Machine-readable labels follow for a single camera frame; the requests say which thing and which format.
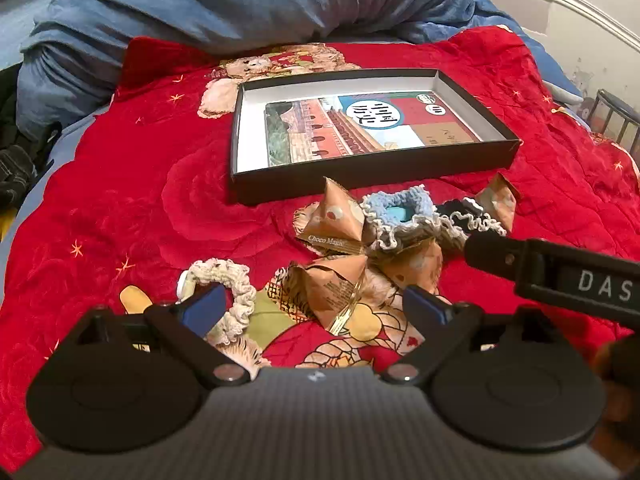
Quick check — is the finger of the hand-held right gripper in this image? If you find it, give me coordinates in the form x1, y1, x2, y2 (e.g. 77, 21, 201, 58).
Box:
464, 232, 536, 282

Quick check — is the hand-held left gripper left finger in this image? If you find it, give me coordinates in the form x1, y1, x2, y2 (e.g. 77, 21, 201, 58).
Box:
60, 282, 253, 388

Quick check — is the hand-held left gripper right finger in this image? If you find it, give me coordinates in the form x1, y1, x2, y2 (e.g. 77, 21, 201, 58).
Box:
379, 285, 558, 388

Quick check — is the black and white scrunchie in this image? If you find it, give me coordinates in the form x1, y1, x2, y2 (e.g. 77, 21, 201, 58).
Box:
435, 197, 508, 251

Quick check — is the brown triangular snack packet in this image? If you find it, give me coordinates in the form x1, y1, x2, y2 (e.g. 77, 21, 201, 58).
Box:
369, 237, 445, 295
281, 254, 371, 335
294, 177, 378, 257
474, 172, 518, 233

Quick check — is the cream scrunchie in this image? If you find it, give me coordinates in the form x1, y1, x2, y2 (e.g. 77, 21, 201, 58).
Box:
187, 257, 257, 346

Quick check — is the gold elastic band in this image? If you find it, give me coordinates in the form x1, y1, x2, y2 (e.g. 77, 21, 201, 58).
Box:
327, 280, 363, 333

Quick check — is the blue scrunchie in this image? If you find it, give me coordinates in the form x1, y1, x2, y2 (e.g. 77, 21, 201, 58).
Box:
361, 186, 443, 251

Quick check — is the black shallow cardboard box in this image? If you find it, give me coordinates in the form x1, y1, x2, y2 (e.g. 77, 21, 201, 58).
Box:
229, 68, 521, 207

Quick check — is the person's right hand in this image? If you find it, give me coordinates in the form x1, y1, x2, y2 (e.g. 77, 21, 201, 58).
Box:
592, 337, 640, 441

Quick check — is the red printed blanket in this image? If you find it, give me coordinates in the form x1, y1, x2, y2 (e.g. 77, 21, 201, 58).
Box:
0, 25, 640, 473

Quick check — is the dark metal stool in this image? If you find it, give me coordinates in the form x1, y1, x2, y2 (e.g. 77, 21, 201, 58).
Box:
580, 89, 640, 161

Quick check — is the printed picture book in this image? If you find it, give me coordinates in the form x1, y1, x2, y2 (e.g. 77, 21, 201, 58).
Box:
264, 91, 483, 168

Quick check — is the dark clothing pile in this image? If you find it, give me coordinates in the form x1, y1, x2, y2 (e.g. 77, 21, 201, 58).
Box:
0, 62, 63, 211

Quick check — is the blue duvet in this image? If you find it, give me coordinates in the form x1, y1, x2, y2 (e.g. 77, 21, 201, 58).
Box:
15, 0, 501, 131

